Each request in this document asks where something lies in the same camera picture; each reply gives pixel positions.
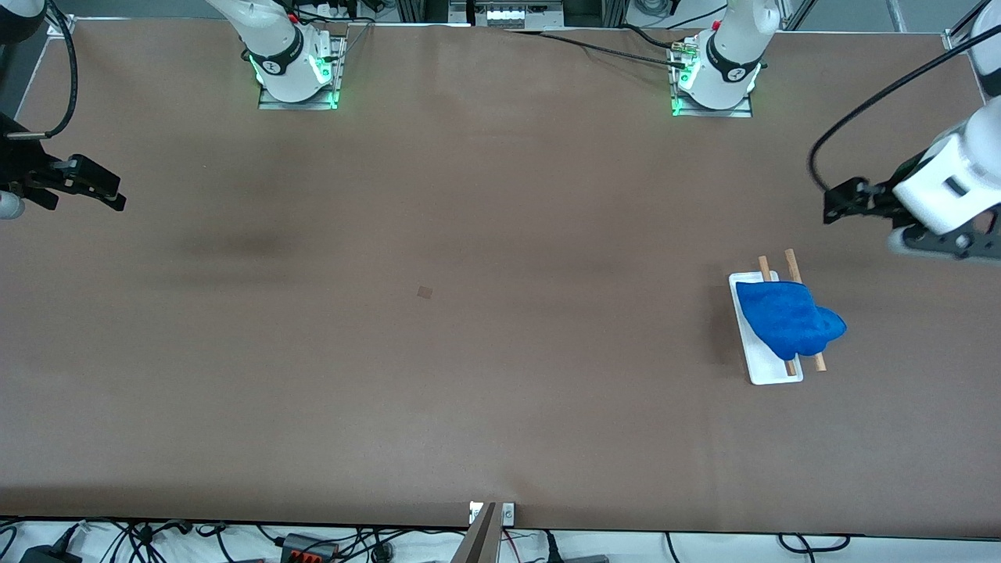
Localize blue microfiber towel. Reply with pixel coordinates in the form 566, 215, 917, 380
735, 280, 848, 362

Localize black looped floor cable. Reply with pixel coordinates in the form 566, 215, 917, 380
778, 533, 851, 554

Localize grey aluminium post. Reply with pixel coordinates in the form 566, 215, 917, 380
452, 502, 501, 563

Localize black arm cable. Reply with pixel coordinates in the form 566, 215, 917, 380
807, 23, 1001, 196
6, 0, 80, 141

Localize black box orange connectors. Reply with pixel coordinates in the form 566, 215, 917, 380
280, 533, 339, 563

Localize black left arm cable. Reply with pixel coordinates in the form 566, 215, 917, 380
807, 23, 1001, 196

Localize short black table cable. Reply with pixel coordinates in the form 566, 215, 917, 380
622, 23, 677, 52

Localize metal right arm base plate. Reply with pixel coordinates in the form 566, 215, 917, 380
258, 31, 346, 110

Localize black power adapter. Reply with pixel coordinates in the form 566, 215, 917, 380
20, 545, 83, 563

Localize white power strip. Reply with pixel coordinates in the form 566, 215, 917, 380
467, 0, 564, 28

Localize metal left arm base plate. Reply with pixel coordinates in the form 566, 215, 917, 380
670, 38, 754, 118

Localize long black table cable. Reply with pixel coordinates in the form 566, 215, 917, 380
504, 28, 689, 70

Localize black floor plug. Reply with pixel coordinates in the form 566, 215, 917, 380
544, 532, 611, 563

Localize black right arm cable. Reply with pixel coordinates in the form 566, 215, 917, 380
6, 0, 80, 141

